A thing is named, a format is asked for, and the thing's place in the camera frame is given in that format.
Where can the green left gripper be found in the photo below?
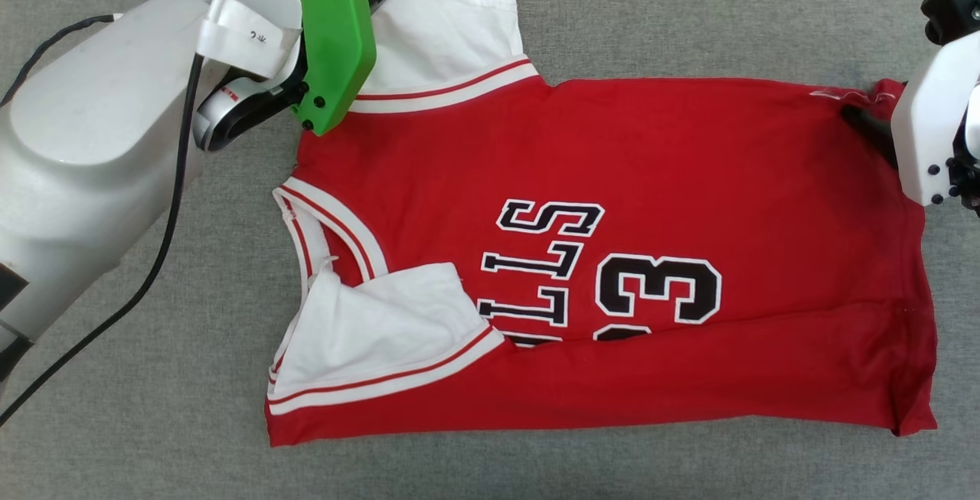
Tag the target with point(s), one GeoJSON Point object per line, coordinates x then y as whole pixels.
{"type": "Point", "coordinates": [337, 40]}

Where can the red and white basketball jersey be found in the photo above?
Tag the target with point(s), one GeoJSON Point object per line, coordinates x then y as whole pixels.
{"type": "Point", "coordinates": [612, 255]}

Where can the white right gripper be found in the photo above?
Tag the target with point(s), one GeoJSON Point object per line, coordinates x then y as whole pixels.
{"type": "Point", "coordinates": [934, 125]}

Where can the white label tape strip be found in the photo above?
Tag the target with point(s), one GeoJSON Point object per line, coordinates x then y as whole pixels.
{"type": "Point", "coordinates": [245, 37]}

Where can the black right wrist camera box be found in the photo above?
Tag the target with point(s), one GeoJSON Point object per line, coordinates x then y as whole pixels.
{"type": "Point", "coordinates": [953, 6]}

